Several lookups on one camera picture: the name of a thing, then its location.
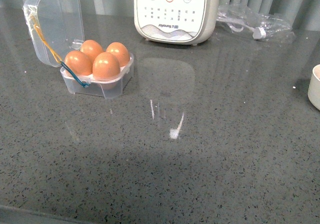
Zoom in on brown egg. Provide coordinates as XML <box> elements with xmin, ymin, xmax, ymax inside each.
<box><xmin>64</xmin><ymin>50</ymin><xmax>93</xmax><ymax>75</ymax></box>
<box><xmin>80</xmin><ymin>40</ymin><xmax>104</xmax><ymax>63</ymax></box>
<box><xmin>106</xmin><ymin>42</ymin><xmax>130</xmax><ymax>67</ymax></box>

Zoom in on brown egg front left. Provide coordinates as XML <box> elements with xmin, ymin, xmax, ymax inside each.
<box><xmin>64</xmin><ymin>50</ymin><xmax>93</xmax><ymax>75</ymax></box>

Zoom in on brown egg back right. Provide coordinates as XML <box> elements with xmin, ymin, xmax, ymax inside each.
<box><xmin>106</xmin><ymin>42</ymin><xmax>130</xmax><ymax>67</ymax></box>

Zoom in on brown egg carried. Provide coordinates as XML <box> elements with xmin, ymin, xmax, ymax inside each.
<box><xmin>92</xmin><ymin>52</ymin><xmax>121</xmax><ymax>80</ymax></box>

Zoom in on brown egg back left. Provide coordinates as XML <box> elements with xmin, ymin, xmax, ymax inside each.
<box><xmin>80</xmin><ymin>40</ymin><xmax>104</xmax><ymax>63</ymax></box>

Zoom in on yellow and blue rubber bands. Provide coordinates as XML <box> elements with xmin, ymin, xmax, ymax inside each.
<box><xmin>30</xmin><ymin>15</ymin><xmax>90</xmax><ymax>88</ymax></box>

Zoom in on clear plastic egg box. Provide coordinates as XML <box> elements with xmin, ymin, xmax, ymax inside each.
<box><xmin>23</xmin><ymin>0</ymin><xmax>135</xmax><ymax>99</ymax></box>

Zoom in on white ceramic bowl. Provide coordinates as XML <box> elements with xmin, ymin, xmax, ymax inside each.
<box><xmin>307</xmin><ymin>64</ymin><xmax>320</xmax><ymax>110</ymax></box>

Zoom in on white Joyoung soymilk maker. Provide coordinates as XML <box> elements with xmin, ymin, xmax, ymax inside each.
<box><xmin>133</xmin><ymin>0</ymin><xmax>220</xmax><ymax>45</ymax></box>

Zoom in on clear plastic bag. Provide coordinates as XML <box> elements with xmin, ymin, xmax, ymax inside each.
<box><xmin>216</xmin><ymin>3</ymin><xmax>296</xmax><ymax>43</ymax></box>

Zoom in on white power cable plug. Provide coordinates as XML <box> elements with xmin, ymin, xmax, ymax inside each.
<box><xmin>217</xmin><ymin>17</ymin><xmax>267</xmax><ymax>40</ymax></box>

